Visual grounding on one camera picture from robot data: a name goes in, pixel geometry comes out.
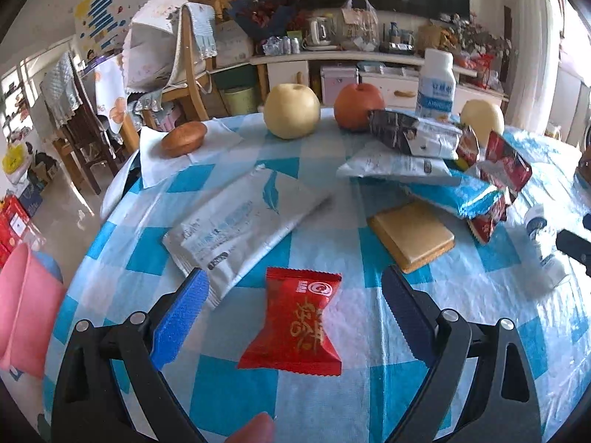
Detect green waste bin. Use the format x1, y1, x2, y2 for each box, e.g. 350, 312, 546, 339
222, 87, 257, 116

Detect blue white checkered tablecloth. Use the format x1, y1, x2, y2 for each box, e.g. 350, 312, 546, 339
42, 110, 590, 442

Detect dark flower bouquet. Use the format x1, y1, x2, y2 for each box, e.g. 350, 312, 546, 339
228, 0, 298, 43

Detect cream tv cabinet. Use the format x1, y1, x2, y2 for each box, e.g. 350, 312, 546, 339
248, 49, 509, 116

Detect pink storage box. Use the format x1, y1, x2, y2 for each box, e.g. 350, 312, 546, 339
321, 65, 359, 107

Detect red crumpled snack bag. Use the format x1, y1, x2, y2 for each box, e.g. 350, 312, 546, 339
468, 131, 533, 244

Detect blue cartoon snack bag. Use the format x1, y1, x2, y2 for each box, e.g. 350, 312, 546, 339
402, 177, 503, 219

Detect square tan biscuit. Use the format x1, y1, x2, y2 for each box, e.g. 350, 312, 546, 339
368, 201, 455, 274

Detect brown muffin cake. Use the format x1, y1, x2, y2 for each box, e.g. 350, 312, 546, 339
160, 121, 207, 158

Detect dark wooden dining chair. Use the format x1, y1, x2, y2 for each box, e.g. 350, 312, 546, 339
40, 51, 122, 195

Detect red gift boxes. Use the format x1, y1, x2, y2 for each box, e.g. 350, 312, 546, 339
0, 194, 36, 268

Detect yellow pear left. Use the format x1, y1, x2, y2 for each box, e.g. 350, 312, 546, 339
263, 83, 321, 140

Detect white foil pouch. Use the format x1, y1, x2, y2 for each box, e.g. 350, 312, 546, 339
335, 141, 461, 186

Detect red snack packet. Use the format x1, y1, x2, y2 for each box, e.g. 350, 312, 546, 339
238, 267, 342, 376

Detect upright white yogurt bottle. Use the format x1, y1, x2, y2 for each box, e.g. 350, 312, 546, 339
416, 48, 456, 121

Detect red apple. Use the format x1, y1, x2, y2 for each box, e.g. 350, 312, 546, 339
334, 83, 386, 132

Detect yellow pear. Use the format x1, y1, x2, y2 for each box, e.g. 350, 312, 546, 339
460, 99, 505, 148
263, 83, 321, 140

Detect person's left hand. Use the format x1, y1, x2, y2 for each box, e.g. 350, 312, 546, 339
225, 412, 276, 443

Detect wooden chair with cloths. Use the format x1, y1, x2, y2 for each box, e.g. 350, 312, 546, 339
122, 0, 217, 124

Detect white electric kettle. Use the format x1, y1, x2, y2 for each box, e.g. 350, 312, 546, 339
304, 16, 339, 51

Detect yellow red snack bag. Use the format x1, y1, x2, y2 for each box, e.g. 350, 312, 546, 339
456, 123, 480, 171

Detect white paper napkin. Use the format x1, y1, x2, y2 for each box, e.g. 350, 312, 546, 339
139, 119, 243, 188

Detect yellow pear right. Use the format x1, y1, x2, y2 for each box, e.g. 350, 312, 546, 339
460, 99, 505, 148

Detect clear plastic bag on cabinet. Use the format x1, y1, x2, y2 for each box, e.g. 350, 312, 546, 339
339, 0, 380, 52

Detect white grey wipes pouch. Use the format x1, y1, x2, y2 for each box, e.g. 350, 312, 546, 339
162, 165, 329, 309

